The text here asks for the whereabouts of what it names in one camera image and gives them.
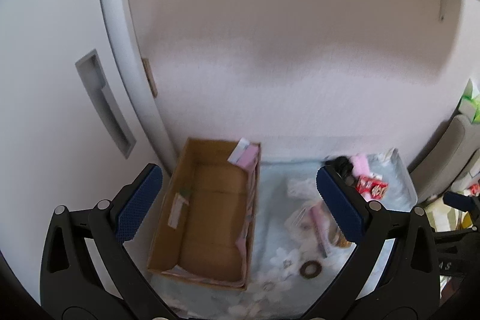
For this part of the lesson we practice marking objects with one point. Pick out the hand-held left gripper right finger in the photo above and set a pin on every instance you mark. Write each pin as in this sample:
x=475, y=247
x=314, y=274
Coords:
x=339, y=207

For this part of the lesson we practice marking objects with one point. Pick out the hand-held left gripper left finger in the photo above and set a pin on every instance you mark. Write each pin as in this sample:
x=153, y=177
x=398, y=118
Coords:
x=138, y=205

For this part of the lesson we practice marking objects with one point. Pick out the grey sofa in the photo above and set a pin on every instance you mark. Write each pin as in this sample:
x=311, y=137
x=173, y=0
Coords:
x=453, y=147

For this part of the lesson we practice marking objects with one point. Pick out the small beige wall plate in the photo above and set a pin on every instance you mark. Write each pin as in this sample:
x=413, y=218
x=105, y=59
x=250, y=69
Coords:
x=150, y=78

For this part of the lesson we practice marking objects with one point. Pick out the pale blue floral cloth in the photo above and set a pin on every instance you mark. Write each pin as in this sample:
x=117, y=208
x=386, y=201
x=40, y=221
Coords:
x=273, y=192

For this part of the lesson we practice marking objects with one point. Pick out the green tissue packet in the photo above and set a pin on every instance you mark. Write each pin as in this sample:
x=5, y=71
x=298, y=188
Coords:
x=471, y=102

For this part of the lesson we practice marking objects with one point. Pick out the red snack packet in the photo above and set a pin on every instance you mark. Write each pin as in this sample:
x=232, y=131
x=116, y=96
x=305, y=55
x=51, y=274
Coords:
x=371, y=188

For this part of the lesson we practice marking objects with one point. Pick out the clear plastic bag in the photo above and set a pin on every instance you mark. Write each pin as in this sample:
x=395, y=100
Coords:
x=300, y=220

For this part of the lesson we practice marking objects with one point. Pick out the white wardrobe door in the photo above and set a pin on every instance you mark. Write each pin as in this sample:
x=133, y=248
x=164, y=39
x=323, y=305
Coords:
x=45, y=80

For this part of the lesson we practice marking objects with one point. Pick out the brown cardboard box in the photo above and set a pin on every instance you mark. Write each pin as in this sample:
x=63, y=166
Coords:
x=210, y=215

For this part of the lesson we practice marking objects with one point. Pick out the yellow green floral blanket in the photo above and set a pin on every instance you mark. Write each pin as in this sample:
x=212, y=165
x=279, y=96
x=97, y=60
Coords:
x=438, y=217

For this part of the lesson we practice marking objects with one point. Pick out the pink pen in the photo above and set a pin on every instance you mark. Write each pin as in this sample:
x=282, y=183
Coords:
x=319, y=230

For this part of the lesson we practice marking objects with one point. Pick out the pink and white packet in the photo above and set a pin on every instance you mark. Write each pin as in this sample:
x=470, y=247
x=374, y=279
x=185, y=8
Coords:
x=245, y=155

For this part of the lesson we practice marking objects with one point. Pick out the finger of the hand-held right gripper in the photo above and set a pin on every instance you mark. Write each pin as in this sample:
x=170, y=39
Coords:
x=459, y=200

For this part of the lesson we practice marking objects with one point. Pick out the pink fluffy cloth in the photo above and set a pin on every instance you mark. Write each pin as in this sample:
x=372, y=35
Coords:
x=360, y=162

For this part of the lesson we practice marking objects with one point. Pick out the black cloth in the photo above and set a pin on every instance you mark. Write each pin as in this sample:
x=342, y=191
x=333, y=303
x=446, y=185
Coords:
x=342, y=166

